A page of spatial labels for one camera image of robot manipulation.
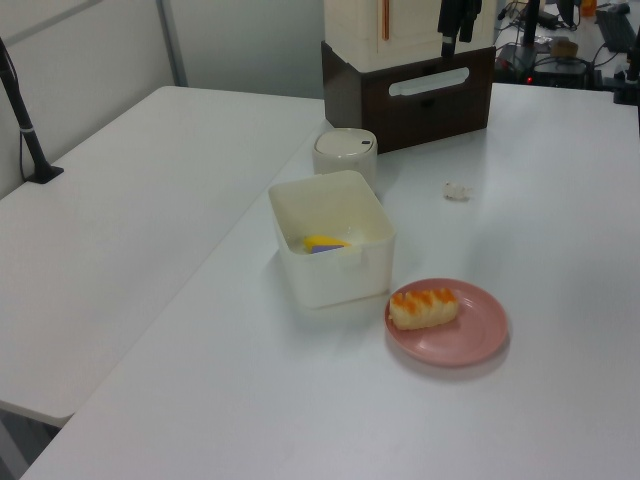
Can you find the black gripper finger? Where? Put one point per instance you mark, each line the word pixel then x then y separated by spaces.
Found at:
pixel 447 40
pixel 467 29

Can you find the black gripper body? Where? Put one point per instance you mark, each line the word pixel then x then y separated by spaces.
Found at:
pixel 460 7

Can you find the orange glazed toy bread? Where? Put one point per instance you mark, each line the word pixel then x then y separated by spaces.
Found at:
pixel 424 309

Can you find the cream toy cabinet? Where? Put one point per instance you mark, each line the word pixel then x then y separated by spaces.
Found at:
pixel 400 30

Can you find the black background pole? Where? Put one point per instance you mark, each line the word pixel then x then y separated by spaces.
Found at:
pixel 530 22

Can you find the brown drawer box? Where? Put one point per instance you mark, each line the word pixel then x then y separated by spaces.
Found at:
pixel 425 105

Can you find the black device with red light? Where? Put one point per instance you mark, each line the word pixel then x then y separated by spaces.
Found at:
pixel 555 70

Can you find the small cardboard box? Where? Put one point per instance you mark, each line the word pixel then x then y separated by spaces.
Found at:
pixel 564 47

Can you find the orange background object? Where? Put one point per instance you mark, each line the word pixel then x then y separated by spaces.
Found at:
pixel 588 7

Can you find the black keyboard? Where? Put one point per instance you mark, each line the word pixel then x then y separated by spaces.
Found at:
pixel 612 27

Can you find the cream round mini bin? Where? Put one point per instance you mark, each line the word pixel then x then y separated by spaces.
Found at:
pixel 345 150

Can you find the small clear plastic piece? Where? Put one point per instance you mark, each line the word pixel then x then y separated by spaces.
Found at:
pixel 456 191

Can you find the black table clamp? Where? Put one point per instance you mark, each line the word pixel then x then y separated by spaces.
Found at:
pixel 626 85

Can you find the yellow and purple toy piece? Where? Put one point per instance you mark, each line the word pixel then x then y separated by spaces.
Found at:
pixel 325 243

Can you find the white square plastic container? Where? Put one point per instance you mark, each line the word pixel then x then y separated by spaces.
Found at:
pixel 345 280

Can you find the pink round plate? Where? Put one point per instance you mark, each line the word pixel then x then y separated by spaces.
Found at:
pixel 465 335

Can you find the grey partition frame post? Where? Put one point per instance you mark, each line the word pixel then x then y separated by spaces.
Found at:
pixel 175 45

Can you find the black camera stand pole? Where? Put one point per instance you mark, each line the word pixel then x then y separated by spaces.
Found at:
pixel 30 140

